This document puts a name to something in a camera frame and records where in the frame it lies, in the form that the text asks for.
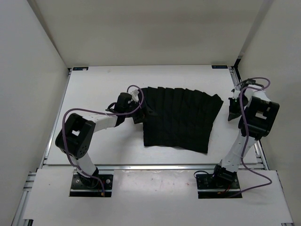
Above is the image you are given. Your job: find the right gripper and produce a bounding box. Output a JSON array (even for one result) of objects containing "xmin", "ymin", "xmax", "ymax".
[{"xmin": 227, "ymin": 95, "xmax": 249, "ymax": 121}]

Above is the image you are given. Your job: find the left aluminium rail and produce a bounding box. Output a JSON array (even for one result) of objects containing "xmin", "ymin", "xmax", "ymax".
[{"xmin": 11, "ymin": 68, "xmax": 72, "ymax": 226}]

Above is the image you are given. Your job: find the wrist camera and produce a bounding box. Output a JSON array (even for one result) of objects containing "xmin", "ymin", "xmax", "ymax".
[
  {"xmin": 129, "ymin": 89, "xmax": 140, "ymax": 103},
  {"xmin": 231, "ymin": 89, "xmax": 240, "ymax": 101}
]

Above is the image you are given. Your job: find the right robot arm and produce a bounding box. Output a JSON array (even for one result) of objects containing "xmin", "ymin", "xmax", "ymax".
[{"xmin": 211, "ymin": 80, "xmax": 280, "ymax": 188}]

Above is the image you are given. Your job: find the black pleated skirt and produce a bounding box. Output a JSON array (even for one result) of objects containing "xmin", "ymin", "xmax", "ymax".
[{"xmin": 142, "ymin": 87, "xmax": 223, "ymax": 153}]

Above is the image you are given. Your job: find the right blue corner label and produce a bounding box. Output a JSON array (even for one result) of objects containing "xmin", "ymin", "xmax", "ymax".
[{"xmin": 212, "ymin": 65, "xmax": 228, "ymax": 69}]

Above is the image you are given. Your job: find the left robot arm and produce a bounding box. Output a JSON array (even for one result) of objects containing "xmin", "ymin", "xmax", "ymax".
[{"xmin": 55, "ymin": 89, "xmax": 157, "ymax": 188}]

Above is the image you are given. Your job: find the left blue corner label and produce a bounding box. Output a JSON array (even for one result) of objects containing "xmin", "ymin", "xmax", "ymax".
[{"xmin": 72, "ymin": 67, "xmax": 89, "ymax": 71}]

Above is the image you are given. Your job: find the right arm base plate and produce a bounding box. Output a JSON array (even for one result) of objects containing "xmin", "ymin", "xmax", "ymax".
[{"xmin": 193, "ymin": 170, "xmax": 242, "ymax": 199}]

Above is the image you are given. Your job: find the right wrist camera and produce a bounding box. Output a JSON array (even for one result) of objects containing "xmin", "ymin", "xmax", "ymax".
[{"xmin": 231, "ymin": 89, "xmax": 240, "ymax": 101}]

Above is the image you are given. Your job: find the blue corner label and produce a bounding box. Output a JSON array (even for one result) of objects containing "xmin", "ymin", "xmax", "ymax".
[
  {"xmin": 72, "ymin": 67, "xmax": 89, "ymax": 71},
  {"xmin": 212, "ymin": 65, "xmax": 228, "ymax": 69}
]

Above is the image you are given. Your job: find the front aluminium rail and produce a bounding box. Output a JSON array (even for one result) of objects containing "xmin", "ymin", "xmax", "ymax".
[{"xmin": 40, "ymin": 164, "xmax": 223, "ymax": 170}]

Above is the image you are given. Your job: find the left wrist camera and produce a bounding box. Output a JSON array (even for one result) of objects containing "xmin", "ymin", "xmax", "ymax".
[{"xmin": 129, "ymin": 89, "xmax": 140, "ymax": 103}]

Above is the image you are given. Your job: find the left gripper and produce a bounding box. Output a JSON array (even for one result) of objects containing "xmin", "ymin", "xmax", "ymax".
[{"xmin": 124, "ymin": 97, "xmax": 157, "ymax": 124}]

